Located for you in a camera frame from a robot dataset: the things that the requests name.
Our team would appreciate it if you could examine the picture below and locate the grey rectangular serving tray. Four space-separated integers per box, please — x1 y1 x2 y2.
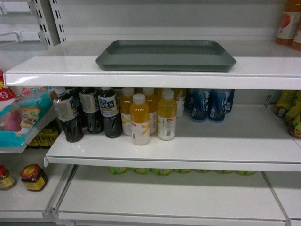
95 40 236 72

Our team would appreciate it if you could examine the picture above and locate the orange juice bottle front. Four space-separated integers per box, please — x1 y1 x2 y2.
130 93 151 145

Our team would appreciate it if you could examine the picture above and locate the orange juice bottle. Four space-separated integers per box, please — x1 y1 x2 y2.
120 87 135 136
130 93 151 145
143 87 158 134

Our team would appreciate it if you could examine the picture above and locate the orange juice bottle rear middle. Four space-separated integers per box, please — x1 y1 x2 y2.
143 87 158 134

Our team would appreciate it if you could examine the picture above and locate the yellow juice bottle right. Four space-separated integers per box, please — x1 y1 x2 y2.
158 89 177 141

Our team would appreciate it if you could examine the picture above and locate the orange juice bottle rear left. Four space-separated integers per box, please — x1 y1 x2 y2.
120 87 135 136

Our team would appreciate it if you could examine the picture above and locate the dark tea bottle blue label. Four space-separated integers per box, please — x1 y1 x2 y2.
98 87 122 138

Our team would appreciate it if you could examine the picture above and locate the blue water bottle left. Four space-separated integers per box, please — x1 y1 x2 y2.
190 89 211 122

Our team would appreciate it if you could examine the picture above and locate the green cap bottles row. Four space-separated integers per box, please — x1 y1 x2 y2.
108 167 256 176

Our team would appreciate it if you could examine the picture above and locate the dark tea bottle middle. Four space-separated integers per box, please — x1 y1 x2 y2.
79 87 104 134

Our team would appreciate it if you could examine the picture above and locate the dark tea bottle front left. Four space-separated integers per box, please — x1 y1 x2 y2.
53 87 84 143

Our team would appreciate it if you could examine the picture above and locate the white bottom shelf board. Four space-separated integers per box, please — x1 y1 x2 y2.
58 166 287 226

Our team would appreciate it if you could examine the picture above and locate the white shelf board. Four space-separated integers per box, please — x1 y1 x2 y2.
5 40 301 90
58 166 287 226
44 105 301 171

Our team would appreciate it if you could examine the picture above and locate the white middle shelf board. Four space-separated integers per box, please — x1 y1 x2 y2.
44 105 301 171

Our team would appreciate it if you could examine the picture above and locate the white top shelf board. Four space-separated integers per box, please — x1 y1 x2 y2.
5 40 301 90

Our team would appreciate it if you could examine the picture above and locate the teal snack package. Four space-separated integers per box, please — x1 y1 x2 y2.
0 90 52 148

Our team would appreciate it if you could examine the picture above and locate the red lid sauce jar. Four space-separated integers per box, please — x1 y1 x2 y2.
20 164 48 192

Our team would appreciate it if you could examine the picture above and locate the yellow green bottles right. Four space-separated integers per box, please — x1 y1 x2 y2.
273 90 301 139

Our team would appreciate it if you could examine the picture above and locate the sauce jar at edge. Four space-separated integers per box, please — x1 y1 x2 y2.
0 165 16 190

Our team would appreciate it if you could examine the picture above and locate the orange drink bottle top right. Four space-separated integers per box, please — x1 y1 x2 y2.
276 0 301 46

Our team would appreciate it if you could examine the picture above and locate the white shelf upright post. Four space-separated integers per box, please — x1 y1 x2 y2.
49 0 67 43

